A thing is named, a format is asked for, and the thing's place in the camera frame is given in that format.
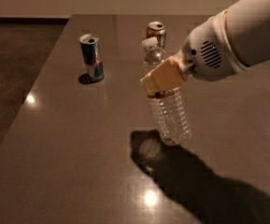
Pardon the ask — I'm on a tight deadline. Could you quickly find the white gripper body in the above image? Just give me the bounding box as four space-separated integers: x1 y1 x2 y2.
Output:
182 10 249 81

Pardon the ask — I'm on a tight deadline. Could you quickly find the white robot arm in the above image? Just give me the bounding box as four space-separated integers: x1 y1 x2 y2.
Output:
141 0 270 94

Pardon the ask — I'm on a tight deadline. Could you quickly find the orange soda can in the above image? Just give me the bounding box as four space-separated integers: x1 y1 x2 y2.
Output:
146 21 166 48

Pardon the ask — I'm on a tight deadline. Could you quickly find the clear plastic water bottle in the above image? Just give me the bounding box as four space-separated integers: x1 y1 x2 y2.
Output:
141 37 192 146

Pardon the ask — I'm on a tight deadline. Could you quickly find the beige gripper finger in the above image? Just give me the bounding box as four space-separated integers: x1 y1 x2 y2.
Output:
140 56 193 94

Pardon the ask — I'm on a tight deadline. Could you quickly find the blue silver energy drink can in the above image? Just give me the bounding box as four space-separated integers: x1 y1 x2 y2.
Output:
79 34 105 82

